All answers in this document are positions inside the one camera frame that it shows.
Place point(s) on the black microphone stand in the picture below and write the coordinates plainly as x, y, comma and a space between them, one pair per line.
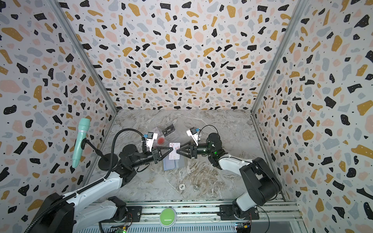
106, 161

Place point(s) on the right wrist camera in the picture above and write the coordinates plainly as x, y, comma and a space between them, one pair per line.
194, 133

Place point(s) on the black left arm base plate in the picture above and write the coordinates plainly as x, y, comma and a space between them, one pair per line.
126, 215

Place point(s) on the green push button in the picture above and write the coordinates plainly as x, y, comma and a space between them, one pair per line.
167, 217

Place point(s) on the aluminium left corner post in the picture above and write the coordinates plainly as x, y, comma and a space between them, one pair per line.
60, 15

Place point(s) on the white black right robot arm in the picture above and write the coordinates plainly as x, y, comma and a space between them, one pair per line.
260, 182

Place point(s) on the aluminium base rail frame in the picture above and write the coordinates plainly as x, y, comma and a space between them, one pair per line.
202, 217

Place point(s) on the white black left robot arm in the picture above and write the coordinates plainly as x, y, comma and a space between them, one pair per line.
77, 210

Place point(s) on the red card in box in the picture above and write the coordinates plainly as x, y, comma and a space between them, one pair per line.
161, 141

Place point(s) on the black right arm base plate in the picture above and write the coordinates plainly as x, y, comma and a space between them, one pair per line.
231, 212

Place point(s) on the mint green microphone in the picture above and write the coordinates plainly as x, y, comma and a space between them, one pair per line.
83, 128

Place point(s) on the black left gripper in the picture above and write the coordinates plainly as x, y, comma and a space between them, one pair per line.
157, 155

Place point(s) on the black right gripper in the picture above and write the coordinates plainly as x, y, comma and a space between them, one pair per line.
194, 150

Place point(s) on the white floral credit card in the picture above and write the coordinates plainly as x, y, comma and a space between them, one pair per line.
174, 155

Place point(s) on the clear acrylic card box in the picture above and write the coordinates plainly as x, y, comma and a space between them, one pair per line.
164, 131

